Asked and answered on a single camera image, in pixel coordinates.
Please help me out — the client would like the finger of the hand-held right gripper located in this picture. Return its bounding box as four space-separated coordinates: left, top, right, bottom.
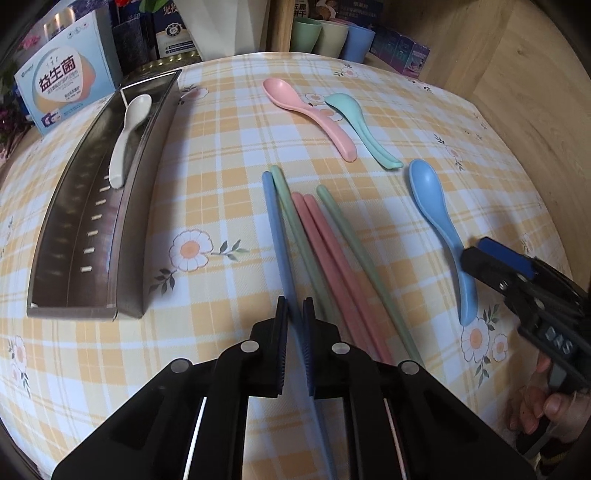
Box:
477 236 539 284
461 246 523 304

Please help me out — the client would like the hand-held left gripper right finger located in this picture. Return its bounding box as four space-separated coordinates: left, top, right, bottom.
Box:
303 298 539 480

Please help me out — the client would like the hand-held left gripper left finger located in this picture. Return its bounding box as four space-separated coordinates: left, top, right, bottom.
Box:
52 296 289 480

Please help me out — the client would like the blue plastic spoon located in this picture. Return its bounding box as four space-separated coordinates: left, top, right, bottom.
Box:
409 159 479 325

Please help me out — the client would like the pink chopstick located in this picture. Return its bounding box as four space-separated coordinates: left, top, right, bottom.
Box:
291 192 385 366
302 193 394 366

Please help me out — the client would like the blue chopstick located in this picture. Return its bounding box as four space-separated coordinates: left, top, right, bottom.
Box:
261 172 340 480

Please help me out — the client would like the green chopstick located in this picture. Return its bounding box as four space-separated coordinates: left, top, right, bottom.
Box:
270 165 335 321
316 184 424 367

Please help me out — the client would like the teal plastic spoon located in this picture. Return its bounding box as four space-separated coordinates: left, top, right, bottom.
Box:
324 93 404 169

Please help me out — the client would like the stainless steel utensil tray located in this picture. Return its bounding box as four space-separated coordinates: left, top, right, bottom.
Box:
26 69 184 320

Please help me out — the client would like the pink plastic spoon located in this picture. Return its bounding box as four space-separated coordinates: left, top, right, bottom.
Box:
263 78 357 162

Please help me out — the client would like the white plastic spoon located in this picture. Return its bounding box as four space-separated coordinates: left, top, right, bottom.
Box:
107 93 153 188

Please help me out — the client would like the person's right forearm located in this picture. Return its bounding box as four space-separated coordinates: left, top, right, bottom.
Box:
539 438 591 480

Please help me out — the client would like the person's right hand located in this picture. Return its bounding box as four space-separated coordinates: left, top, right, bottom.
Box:
507 352 591 440

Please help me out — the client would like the yellow plaid floral tablecloth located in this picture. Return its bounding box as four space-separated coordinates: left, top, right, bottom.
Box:
0 53 576 480

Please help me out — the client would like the purple carton pack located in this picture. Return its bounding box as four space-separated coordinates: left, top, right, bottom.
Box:
369 27 433 80

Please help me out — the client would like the blue plastic cup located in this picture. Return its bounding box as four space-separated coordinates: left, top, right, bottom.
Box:
340 23 376 64

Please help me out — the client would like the pale green plastic cup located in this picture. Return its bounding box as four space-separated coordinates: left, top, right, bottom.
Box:
318 20 352 59

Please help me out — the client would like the gold metal tray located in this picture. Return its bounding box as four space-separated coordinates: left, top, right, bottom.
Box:
121 56 205 88

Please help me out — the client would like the dark blue milk carton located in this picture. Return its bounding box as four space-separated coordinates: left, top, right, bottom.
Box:
154 0 205 62

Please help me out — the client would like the dark patterned box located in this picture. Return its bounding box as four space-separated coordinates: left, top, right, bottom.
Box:
112 21 158 75

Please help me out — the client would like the white and blue carton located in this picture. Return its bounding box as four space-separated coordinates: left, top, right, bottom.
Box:
14 10 124 137

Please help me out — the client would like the pink flower plant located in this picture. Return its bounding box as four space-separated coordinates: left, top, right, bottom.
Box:
0 60 34 160

